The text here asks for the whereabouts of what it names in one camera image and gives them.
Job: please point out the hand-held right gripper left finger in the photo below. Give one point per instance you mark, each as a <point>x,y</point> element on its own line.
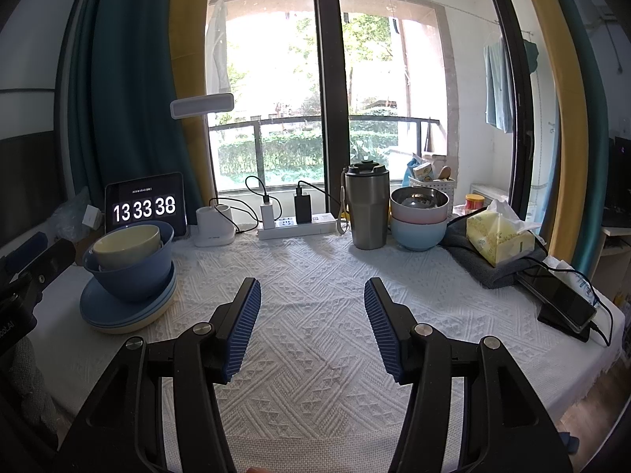
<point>244,330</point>

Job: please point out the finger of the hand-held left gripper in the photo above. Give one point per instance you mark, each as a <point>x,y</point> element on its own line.
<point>24,249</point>
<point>54,256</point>

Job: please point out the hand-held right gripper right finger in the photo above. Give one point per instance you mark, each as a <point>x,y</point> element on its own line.
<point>382,330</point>

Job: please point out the large light blue plate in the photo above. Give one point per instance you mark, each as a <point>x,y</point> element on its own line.
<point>98,305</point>

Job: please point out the cream yellow bowl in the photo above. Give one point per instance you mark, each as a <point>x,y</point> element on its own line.
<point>123,251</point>

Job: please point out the dark blue bowl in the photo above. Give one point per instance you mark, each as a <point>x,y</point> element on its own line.
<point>133,281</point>

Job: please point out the small light blue plate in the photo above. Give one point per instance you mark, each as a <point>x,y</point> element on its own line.
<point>148,317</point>

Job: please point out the cardboard box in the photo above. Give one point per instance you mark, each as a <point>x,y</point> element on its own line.
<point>83,247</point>

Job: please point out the clear plastic bag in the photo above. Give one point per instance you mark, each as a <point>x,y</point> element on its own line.
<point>66,217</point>

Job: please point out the small white box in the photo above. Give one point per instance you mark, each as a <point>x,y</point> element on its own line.
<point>92,217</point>

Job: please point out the white textured tablecloth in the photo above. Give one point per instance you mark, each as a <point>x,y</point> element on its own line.
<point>305,281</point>

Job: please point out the pale blue bowl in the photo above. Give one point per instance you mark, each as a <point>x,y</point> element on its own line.
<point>419,236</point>

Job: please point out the black tablet clock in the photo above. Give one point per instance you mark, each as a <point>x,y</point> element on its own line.
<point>145,207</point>

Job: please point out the grey folded towel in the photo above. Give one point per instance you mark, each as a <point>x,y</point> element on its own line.
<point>473,261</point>

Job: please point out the white charger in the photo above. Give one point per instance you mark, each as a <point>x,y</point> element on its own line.
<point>266,217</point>

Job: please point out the steel tumbler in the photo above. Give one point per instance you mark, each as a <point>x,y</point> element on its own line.
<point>367,212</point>

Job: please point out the pale pink bowl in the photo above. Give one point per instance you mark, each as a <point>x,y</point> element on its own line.
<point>419,217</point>

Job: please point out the white power strip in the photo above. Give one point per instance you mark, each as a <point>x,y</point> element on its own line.
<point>315,227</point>

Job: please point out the black charger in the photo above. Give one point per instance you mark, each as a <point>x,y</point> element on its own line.
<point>302,209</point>

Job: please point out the yellow tissue pack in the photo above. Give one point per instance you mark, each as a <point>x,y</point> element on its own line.
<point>498,236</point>

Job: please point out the yellow tin can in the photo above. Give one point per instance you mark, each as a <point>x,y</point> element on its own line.
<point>475,204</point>

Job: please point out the white plastic basket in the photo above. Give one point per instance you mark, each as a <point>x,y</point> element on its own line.
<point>446,186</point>

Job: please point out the small printed carton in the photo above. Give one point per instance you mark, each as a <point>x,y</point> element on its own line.
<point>423,171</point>

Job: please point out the blue plastic bag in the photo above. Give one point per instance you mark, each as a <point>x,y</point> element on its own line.
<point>413,163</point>

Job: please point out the brown wooden item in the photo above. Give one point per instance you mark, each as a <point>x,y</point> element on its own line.
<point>445,172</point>

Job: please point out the black power bank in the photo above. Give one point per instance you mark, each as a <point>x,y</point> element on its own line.
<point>557,324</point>

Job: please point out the teal curtain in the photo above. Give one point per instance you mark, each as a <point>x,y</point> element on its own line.
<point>123,83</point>
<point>589,157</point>

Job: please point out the black smartphone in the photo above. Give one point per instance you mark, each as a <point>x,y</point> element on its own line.
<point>567,300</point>

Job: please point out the white printed plastic packet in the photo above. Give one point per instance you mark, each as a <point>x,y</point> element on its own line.
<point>586,281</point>

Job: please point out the balcony railing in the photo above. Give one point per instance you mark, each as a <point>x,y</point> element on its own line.
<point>384,118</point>

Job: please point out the yellow curtain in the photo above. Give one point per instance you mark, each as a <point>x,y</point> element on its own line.
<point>559,133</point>
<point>190,59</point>

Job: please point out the white cabinet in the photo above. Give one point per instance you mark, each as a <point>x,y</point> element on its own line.
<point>614,256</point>

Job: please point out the dark window mullion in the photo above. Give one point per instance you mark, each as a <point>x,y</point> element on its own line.
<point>328,83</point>

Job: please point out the white hanging garment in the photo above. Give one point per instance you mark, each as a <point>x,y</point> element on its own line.
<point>217,49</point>

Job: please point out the blue hanging garment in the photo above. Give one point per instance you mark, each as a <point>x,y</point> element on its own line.
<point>498,88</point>

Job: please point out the black monitor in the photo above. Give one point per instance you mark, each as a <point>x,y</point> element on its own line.
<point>622,177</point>

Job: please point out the teal hanging garment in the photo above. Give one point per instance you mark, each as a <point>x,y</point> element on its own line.
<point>530,56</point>

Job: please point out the black door frame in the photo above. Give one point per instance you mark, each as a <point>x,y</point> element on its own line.
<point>522,133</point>

